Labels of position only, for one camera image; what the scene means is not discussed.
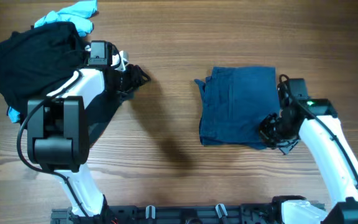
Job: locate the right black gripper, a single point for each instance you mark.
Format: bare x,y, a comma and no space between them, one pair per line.
269,130

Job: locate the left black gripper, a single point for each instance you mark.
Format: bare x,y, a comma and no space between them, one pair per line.
134,72

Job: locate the dark blue shorts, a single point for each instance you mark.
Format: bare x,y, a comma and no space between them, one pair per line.
235,101

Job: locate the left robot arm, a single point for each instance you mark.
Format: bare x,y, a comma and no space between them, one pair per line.
59,130

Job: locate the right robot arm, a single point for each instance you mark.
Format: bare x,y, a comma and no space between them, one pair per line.
314,122

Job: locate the light blue garment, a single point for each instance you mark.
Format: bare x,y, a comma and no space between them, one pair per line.
70,15

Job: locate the black garment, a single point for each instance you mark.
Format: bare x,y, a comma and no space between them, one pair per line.
101,109

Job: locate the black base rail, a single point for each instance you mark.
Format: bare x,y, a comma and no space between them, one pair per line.
244,213

